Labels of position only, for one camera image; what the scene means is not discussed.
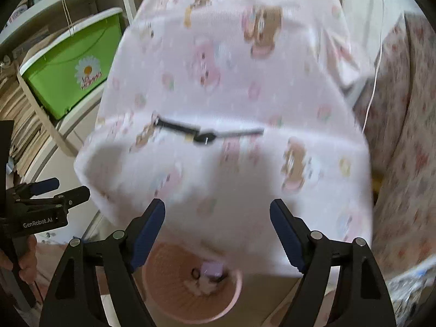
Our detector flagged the stacked papers on shelf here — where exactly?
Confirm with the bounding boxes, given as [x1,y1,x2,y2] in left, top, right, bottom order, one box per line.
[1,76,50,178]

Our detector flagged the purple checkered tissue pack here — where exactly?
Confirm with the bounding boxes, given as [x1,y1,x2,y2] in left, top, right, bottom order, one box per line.
[200,261,224,279]

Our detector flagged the person's left hand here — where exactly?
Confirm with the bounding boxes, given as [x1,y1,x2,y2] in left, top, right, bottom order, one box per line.
[0,235,37,284]

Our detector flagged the floral patterned quilt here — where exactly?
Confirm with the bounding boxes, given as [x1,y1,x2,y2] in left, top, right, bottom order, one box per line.
[354,13,435,278]

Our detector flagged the black plastic spoon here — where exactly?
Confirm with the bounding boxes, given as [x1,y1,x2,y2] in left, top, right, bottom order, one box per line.
[193,128,265,146]

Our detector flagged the green plastic storage box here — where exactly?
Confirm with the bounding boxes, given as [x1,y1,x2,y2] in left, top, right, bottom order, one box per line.
[19,7,123,120]

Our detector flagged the small white tissue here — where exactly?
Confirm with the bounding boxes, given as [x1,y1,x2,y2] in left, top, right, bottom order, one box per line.
[186,276,226,297]

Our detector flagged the pink cartoon print bedsheet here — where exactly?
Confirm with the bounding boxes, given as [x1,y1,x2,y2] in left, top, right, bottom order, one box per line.
[75,0,373,275]

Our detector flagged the pink plastic trash basket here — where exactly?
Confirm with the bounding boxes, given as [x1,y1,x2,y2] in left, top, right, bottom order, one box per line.
[142,242,243,325]

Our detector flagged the white charging cable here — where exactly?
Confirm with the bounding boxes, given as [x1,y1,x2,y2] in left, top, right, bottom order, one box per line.
[361,0,387,135]

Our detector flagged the white shelf frame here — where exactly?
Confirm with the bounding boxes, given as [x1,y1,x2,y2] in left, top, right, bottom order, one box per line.
[0,0,144,185]

